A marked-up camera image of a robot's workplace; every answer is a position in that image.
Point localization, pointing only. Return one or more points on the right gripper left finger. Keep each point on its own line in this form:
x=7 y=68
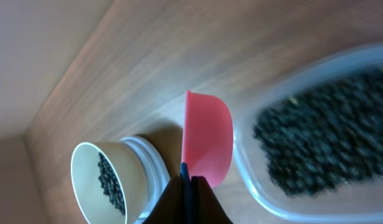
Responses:
x=169 y=209

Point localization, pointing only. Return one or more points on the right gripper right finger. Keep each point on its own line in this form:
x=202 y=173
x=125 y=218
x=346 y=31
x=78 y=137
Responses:
x=207 y=209

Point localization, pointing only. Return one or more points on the pink scoop with blue handle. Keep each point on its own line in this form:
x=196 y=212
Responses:
x=207 y=144

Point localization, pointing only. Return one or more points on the white digital kitchen scale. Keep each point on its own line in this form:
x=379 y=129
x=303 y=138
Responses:
x=155 y=169

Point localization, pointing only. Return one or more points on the white plastic bowl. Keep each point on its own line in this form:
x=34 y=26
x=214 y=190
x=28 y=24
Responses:
x=129 y=171

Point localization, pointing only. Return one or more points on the clear plastic container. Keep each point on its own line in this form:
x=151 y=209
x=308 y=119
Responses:
x=351 y=203

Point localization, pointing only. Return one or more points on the black beans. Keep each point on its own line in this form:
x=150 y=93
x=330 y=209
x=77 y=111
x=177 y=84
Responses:
x=325 y=136

